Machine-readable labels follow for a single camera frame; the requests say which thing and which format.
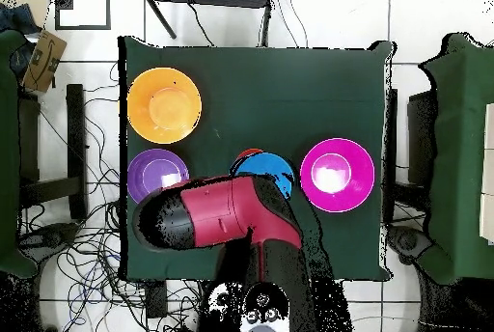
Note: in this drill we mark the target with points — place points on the small red bowl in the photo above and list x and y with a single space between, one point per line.
250 151

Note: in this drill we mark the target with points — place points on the medium sky blue bowl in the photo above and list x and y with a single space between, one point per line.
266 164

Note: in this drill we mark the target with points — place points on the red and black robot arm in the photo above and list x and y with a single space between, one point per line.
239 212

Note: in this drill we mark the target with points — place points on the dark green tablecloth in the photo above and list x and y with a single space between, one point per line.
251 96

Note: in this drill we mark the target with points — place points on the large pink bowl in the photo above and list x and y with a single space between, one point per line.
337 175

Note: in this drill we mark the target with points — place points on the purple bowl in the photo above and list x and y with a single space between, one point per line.
148 170

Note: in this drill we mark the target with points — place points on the large yellow bowl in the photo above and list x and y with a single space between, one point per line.
164 108

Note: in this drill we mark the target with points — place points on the black power strip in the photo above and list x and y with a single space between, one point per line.
156 299

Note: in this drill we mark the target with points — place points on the black floor stand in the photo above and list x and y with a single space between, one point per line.
75 146

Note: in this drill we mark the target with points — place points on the black box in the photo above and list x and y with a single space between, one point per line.
420 135

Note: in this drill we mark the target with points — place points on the black stand foot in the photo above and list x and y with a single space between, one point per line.
50 237
409 241

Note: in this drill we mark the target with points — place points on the green covered side table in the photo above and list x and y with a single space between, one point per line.
459 154
7 154

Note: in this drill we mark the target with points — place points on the cardboard box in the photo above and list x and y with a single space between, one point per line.
44 60

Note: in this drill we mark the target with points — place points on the blue cloth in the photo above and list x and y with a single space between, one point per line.
17 19

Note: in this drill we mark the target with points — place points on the black square frame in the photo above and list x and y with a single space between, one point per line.
63 0

